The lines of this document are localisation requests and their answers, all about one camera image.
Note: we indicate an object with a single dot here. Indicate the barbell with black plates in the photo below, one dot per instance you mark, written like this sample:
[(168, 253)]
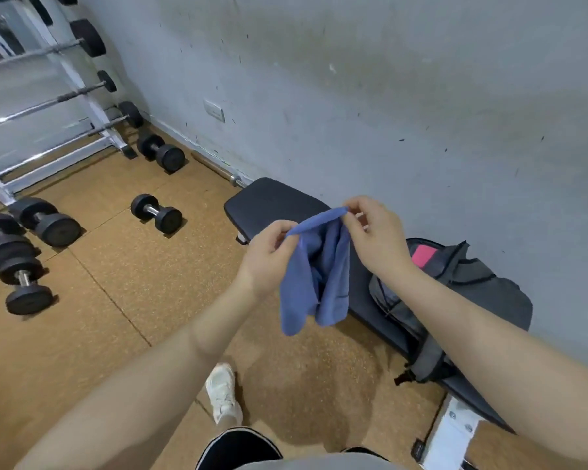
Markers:
[(39, 9), (131, 114), (88, 38), (107, 81)]

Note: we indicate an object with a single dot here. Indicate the person's right thumb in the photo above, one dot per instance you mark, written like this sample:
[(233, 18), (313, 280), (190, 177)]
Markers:
[(354, 237)]

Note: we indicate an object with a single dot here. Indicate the pink item in backpack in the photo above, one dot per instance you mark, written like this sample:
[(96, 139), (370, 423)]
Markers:
[(423, 256)]

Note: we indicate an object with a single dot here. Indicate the person's left hand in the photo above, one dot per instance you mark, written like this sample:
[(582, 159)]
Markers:
[(264, 259)]

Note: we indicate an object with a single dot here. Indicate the black dumbbell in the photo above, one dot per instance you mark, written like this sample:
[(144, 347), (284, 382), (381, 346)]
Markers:
[(56, 230), (169, 158), (168, 220), (29, 298), (2, 230)]

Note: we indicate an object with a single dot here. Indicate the white barbell rack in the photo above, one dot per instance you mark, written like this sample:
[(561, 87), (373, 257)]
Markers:
[(90, 105)]

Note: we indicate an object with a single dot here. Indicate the grey shirt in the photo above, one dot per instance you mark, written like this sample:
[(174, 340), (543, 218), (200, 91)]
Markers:
[(318, 463)]

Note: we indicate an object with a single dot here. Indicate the metal bar on floor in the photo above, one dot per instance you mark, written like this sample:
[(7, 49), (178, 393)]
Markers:
[(215, 167)]

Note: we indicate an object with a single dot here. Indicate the black shorts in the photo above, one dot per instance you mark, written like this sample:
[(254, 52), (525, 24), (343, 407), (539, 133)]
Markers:
[(235, 447)]

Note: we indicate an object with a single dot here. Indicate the person's right hand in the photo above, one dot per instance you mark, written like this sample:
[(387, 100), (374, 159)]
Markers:
[(380, 237)]

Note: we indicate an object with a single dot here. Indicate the person's right forearm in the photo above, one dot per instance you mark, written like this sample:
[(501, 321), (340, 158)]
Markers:
[(495, 357)]

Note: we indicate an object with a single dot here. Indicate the white sneaker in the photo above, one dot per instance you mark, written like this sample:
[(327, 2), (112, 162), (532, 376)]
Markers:
[(222, 391)]

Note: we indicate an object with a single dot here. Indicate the grey backpack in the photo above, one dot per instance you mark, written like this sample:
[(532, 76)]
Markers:
[(490, 293)]

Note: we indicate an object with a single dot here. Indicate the person's left forearm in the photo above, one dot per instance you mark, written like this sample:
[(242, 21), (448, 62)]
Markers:
[(152, 376)]

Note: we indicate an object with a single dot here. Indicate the person's left thumb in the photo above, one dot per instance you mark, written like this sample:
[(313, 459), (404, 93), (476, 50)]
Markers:
[(285, 245)]

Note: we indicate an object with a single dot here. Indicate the blue towel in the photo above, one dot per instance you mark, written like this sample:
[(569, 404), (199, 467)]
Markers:
[(313, 274)]

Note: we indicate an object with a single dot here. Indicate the white bench frame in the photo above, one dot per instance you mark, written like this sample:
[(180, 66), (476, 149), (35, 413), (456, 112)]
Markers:
[(453, 435)]

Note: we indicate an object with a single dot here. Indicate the white wall outlet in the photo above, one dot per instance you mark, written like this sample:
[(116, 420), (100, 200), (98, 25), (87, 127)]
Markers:
[(214, 111)]

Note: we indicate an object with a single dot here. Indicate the black padded bench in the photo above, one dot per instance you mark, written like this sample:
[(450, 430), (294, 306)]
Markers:
[(269, 203)]

